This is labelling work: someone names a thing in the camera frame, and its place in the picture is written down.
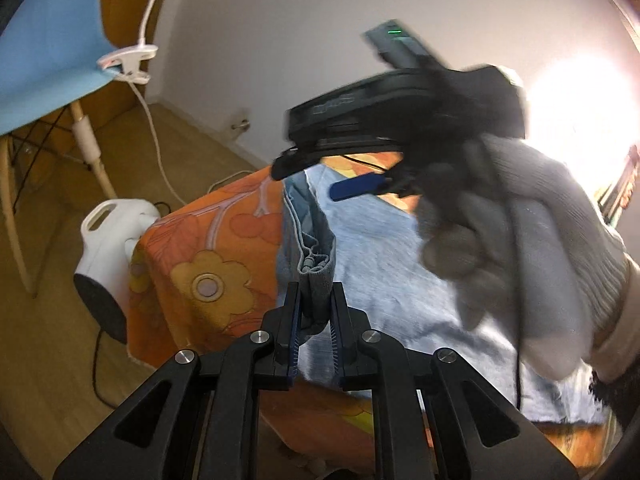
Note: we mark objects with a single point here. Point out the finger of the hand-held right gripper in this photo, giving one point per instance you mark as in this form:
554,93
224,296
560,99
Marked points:
360,187
300,160

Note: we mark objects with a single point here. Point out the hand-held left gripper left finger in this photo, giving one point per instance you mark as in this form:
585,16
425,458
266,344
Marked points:
294,340

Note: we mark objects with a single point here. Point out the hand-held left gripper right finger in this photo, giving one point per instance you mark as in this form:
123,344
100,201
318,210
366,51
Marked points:
336,340

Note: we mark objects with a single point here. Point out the light blue denim pants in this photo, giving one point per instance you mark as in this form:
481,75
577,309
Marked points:
380,270

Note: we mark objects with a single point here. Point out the person's right forearm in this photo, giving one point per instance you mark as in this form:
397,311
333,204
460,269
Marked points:
620,330

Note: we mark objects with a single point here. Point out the person's right hand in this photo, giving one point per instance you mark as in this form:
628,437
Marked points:
550,240

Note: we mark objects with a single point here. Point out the orange floral tablecloth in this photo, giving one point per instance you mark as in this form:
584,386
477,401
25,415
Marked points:
210,240

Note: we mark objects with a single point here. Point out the white clip lamp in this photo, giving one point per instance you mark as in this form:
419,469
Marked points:
127,60

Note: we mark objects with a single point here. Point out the white fan heater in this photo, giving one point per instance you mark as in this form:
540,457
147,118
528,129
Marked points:
110,240

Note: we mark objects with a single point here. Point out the blue chair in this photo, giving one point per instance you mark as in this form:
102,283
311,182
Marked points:
45,60

